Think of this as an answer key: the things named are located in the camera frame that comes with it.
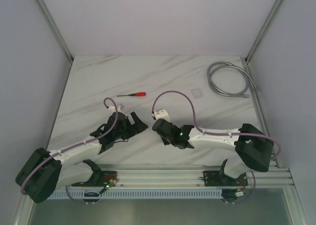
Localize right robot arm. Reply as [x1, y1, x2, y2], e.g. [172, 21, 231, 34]
[152, 119, 274, 185]

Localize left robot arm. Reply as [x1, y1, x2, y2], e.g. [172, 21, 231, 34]
[15, 112, 148, 203]

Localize clear plastic fuse box cover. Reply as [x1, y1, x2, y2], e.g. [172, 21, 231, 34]
[191, 88, 203, 99]

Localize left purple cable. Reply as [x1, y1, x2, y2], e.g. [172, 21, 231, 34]
[21, 97, 121, 206]

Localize purple cable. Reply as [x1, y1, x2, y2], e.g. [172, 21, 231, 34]
[151, 90, 282, 206]
[21, 97, 121, 206]

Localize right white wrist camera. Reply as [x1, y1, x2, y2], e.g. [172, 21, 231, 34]
[152, 109, 171, 123]

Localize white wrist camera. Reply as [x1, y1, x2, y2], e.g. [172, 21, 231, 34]
[106, 104, 124, 113]
[152, 109, 171, 123]

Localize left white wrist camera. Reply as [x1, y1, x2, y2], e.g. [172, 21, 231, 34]
[106, 104, 124, 113]

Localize red handled screwdriver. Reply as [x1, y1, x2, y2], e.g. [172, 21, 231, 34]
[118, 92, 146, 97]

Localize aluminium front rail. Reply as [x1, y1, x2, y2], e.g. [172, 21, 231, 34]
[100, 162, 294, 188]

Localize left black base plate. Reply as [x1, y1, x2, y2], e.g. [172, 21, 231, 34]
[71, 171, 117, 187]

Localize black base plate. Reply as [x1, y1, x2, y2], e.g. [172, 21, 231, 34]
[200, 171, 248, 187]
[71, 171, 117, 187]

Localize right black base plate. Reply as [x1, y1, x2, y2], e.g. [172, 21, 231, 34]
[200, 171, 248, 187]

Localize slotted cable duct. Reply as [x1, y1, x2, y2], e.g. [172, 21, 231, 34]
[34, 189, 284, 200]

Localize grey coiled cable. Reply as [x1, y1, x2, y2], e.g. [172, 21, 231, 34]
[206, 61, 260, 98]

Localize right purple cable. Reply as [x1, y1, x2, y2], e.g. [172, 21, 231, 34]
[151, 90, 282, 206]

